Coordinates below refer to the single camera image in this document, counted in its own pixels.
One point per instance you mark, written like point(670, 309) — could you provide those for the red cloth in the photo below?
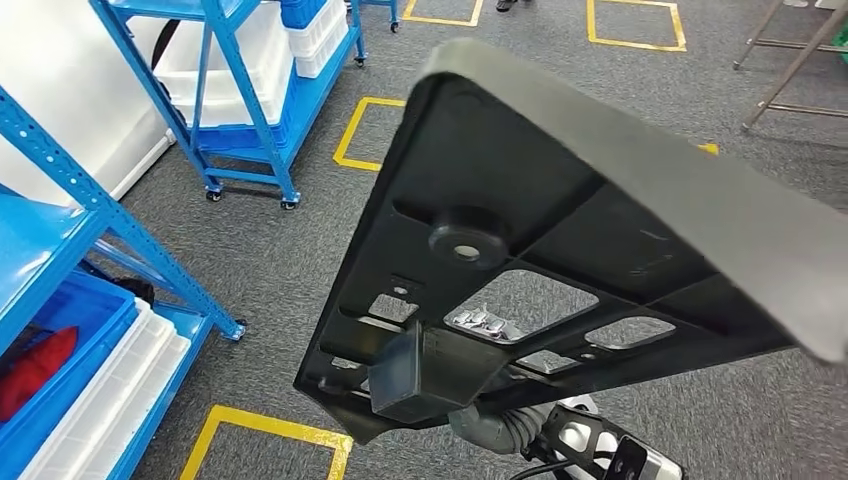
point(33, 371)

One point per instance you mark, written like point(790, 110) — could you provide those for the small white plastic bin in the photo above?
point(318, 33)
point(324, 63)

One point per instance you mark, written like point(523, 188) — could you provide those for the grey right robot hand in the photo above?
point(487, 324)

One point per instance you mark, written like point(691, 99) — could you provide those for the blue wheeled shelf rack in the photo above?
point(248, 99)

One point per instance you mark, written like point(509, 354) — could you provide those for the large white storage bin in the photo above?
point(225, 73)

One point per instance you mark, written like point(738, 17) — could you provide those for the white car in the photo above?
point(53, 79)

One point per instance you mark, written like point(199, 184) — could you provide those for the person's dark shoe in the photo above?
point(507, 5)

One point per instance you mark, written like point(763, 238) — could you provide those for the blue plastic bin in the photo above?
point(99, 318)

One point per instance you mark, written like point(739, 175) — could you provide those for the flat blue bin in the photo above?
point(232, 138)

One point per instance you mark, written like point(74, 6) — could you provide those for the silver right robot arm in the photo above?
point(510, 430)

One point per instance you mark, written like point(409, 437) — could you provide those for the small blue crate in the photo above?
point(301, 12)

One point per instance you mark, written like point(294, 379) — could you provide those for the black plastic panel part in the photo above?
point(503, 166)

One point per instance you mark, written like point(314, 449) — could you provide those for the blue steel shelf rack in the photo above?
point(33, 252)

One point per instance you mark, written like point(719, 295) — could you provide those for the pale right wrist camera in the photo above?
point(656, 467)

